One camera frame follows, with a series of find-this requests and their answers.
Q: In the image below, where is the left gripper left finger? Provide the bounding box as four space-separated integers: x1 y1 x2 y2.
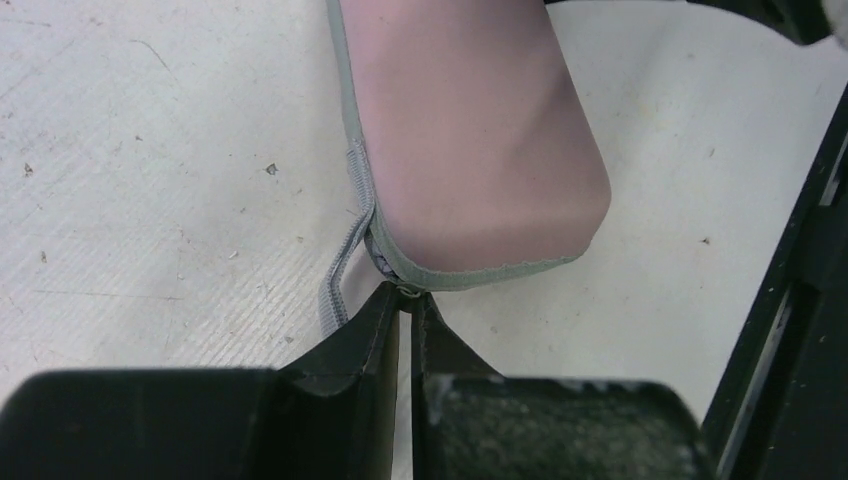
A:
1 283 400 479

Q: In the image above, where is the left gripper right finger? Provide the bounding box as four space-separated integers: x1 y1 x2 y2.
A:
410 294 716 479

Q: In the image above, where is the pink umbrella case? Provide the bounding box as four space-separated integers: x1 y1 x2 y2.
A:
319 1 611 334

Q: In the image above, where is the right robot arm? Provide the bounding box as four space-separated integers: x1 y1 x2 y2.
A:
695 99 847 479

